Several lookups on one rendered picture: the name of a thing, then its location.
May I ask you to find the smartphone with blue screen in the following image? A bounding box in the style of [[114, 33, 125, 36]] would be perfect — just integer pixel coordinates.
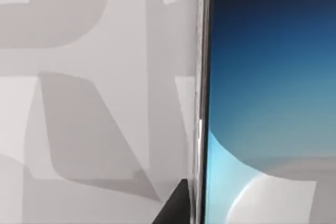
[[189, 0, 336, 224]]

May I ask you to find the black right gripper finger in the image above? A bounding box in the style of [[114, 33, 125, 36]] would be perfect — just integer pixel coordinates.
[[151, 178, 191, 224]]

